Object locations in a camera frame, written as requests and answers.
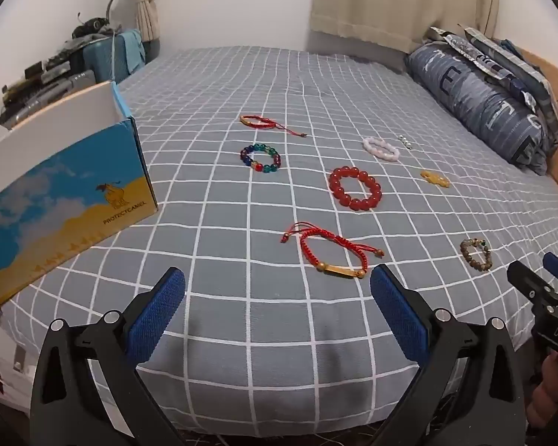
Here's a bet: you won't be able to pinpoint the yellow amber bracelet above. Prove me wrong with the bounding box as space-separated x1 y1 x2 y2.
420 169 451 191

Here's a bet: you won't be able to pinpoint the black tangled cords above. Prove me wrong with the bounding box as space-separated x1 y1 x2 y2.
72 12 117 39

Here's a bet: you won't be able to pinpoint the blue patterned pillow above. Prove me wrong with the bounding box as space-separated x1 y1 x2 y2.
405 41 553 176

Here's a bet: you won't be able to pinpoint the person's right hand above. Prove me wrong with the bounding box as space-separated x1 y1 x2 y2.
525 352 558 434

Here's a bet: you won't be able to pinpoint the multicoloured bead bracelet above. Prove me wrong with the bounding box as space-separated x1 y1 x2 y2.
240 142 282 175

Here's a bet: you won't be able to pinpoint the red bead bracelet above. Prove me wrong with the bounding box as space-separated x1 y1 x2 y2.
328 166 383 213

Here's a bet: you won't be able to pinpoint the teal cloth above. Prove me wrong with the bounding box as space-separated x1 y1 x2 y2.
118 30 147 70

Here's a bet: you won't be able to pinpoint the grey suitcase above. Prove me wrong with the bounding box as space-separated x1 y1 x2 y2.
32 70 99 105

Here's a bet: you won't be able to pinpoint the white bead bracelet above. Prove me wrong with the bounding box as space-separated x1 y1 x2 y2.
362 136 401 163

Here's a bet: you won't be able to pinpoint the tied beige curtain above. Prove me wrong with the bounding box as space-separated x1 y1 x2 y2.
136 0 161 43

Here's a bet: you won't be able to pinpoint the beige window curtain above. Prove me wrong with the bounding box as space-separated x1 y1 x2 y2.
309 0 517 55

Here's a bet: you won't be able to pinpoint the blue and yellow cardboard box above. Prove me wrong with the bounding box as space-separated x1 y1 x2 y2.
0 80 159 311

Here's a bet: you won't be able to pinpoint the brown bead bracelet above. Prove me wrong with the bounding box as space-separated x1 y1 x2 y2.
460 237 493 271

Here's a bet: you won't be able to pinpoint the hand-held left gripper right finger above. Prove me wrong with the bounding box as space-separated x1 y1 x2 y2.
369 264 526 446

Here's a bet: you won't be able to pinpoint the teal suitcase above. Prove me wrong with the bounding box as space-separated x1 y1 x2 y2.
80 32 146 85

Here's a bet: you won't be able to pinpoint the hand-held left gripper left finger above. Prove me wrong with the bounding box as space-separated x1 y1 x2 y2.
30 267 187 446

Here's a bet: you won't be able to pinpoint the folded blue patterned quilt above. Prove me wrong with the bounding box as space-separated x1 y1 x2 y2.
427 25 558 149

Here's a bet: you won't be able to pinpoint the red cord bracelet gold tube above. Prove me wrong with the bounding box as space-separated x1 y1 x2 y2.
280 222 385 282

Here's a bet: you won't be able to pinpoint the thin red cord bracelet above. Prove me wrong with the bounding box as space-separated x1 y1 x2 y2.
239 114 308 138

